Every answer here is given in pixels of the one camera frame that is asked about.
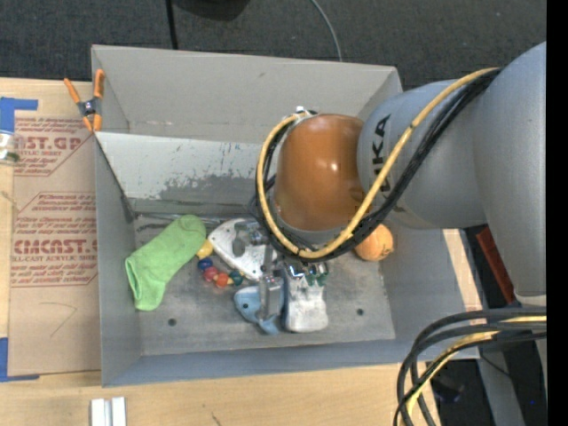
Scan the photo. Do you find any coloured bead string toy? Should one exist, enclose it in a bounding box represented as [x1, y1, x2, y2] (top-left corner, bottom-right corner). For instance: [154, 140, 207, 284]
[196, 239, 245, 289]

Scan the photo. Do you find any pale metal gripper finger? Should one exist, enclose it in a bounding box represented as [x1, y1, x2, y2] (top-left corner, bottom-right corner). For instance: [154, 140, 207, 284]
[269, 277, 286, 315]
[258, 279, 271, 322]

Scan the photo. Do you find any light blue toy animal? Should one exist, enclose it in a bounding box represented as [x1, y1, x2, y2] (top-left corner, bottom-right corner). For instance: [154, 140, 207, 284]
[233, 285, 285, 335]

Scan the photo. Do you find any green cloth sock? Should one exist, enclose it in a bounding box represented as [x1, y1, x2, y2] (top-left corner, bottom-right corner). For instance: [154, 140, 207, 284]
[124, 214, 208, 312]

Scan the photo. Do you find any orange ball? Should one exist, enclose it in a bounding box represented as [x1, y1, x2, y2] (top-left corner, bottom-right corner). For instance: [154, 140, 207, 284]
[353, 223, 395, 263]

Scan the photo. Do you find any brown cardboard board, red print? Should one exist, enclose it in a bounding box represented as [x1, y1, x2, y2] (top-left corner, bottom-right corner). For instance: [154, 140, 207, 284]
[0, 76, 103, 382]

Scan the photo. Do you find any grey metal bin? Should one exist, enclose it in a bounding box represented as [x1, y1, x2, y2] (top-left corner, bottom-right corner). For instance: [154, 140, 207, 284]
[91, 44, 447, 388]

